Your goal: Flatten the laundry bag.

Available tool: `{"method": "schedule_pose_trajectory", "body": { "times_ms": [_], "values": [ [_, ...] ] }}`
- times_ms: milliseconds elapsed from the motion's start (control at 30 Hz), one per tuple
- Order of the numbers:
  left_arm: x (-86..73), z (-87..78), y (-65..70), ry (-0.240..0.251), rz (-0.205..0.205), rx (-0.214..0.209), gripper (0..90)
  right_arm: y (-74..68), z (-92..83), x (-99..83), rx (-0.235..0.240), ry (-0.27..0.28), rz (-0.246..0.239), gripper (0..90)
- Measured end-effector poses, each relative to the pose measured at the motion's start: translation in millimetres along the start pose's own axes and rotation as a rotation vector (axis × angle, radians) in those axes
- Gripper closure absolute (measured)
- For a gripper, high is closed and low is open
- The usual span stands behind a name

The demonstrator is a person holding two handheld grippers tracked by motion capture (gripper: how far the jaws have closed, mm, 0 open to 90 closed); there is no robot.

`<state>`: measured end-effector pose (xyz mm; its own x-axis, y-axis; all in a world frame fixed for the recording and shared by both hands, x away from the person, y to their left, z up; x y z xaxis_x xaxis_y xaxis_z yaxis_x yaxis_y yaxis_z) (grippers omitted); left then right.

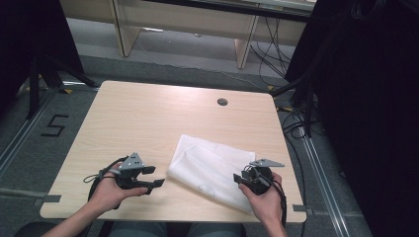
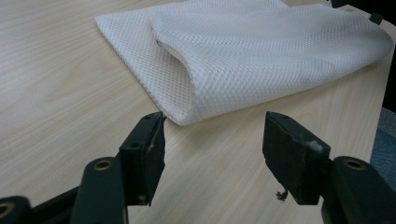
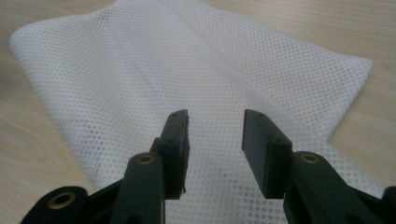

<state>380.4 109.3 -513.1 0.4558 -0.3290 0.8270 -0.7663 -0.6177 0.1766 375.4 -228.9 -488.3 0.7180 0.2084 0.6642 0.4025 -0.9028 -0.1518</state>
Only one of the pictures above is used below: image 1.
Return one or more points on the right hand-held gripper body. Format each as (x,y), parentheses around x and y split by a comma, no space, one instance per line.
(258,179)

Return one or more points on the black tripod stand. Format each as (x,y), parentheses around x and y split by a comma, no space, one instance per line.
(304,98)
(36,85)

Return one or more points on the person's left hand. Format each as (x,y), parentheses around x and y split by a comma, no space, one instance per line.
(108,194)

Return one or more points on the white cloth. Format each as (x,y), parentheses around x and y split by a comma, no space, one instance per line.
(207,168)

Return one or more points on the black curtain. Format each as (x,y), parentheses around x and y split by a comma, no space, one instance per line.
(29,39)
(369,115)

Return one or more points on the person's right hand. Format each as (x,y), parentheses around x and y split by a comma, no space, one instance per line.
(265,202)

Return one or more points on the light wooden desk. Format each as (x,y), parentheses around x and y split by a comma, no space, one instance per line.
(184,19)

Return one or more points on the metal floor rail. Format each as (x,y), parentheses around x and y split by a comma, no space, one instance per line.
(23,131)
(324,187)

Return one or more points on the grey tape strip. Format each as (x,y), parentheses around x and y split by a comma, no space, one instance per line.
(299,208)
(47,198)

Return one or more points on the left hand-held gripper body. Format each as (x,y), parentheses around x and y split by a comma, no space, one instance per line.
(131,171)

